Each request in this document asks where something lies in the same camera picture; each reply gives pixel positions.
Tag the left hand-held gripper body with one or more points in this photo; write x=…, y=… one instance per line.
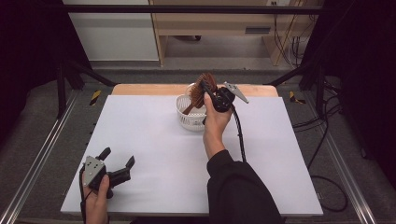
x=93, y=171

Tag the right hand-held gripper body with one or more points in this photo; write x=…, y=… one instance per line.
x=222, y=99

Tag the brown wooden hairbrush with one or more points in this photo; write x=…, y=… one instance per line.
x=197, y=93

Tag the white plastic basket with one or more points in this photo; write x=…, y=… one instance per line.
x=191, y=121

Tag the person's right hand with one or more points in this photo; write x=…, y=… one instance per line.
x=214, y=124

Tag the person's left hand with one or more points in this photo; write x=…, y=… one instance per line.
x=96, y=202

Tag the yellow black tape marker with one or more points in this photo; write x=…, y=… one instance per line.
x=292, y=97
x=95, y=97

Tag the wooden table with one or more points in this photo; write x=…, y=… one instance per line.
x=149, y=89

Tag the light wooden desk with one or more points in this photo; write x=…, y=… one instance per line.
x=214, y=20

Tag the black metal stand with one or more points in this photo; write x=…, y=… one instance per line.
x=61, y=90
x=320, y=90

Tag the black horizontal metal bar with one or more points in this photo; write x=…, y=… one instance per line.
x=186, y=9

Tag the white cabinet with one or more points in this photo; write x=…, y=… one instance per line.
x=115, y=34

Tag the black curtain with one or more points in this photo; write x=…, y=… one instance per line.
x=28, y=56
x=364, y=77

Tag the aluminium rail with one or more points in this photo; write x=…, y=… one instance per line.
x=345, y=168
x=37, y=161

